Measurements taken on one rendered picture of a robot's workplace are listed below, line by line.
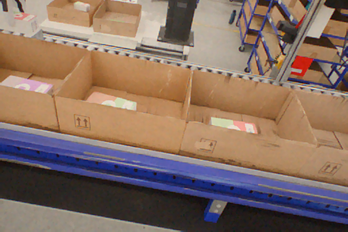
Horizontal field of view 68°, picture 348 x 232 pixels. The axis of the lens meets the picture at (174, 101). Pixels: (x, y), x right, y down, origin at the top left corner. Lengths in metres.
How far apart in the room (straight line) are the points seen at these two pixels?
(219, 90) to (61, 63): 0.63
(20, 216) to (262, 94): 1.47
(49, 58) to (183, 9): 0.96
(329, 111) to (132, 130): 0.78
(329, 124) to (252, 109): 0.33
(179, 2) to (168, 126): 1.12
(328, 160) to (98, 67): 0.85
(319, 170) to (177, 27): 1.25
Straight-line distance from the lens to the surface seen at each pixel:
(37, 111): 0.88
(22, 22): 0.96
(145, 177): 0.90
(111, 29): 1.82
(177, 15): 1.78
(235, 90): 1.03
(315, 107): 1.15
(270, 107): 1.10
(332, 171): 0.97
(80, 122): 0.84
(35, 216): 1.80
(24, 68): 1.21
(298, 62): 1.75
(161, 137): 0.80
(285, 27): 1.61
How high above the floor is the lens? 1.54
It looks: 38 degrees down
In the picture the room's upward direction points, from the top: 11 degrees clockwise
